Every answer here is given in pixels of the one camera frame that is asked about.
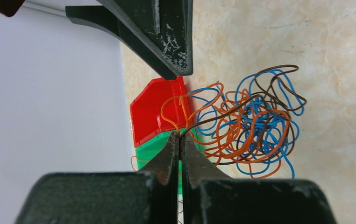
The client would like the red plastic bin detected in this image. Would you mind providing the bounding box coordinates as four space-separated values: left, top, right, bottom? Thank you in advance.
130 77 187 147

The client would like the green plastic bin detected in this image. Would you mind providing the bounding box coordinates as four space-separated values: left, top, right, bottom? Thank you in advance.
135 131 205 195

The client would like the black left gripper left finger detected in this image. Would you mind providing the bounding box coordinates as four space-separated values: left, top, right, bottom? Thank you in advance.
16 132 178 224

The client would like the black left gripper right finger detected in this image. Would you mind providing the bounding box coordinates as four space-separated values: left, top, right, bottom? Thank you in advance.
180 133 336 224

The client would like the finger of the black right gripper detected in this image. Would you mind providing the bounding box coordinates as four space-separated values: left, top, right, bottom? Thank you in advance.
100 0 193 76
65 6 177 80

